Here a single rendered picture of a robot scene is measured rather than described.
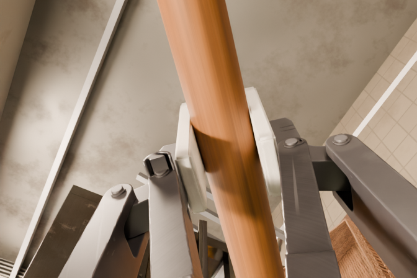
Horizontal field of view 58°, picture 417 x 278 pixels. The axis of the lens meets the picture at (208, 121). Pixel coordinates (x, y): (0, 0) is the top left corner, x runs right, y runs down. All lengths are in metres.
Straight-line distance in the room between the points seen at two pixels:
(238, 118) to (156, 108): 3.70
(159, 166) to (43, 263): 1.59
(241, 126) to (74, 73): 3.76
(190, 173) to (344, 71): 3.78
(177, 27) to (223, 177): 0.08
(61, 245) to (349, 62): 3.03
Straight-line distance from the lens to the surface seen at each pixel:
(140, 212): 0.16
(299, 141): 0.16
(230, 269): 2.15
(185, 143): 0.17
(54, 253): 1.79
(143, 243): 0.16
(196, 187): 0.17
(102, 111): 4.00
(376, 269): 1.98
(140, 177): 3.95
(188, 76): 0.17
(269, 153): 0.16
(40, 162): 4.54
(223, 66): 0.17
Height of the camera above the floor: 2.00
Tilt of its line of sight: 12 degrees down
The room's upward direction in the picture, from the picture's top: 65 degrees counter-clockwise
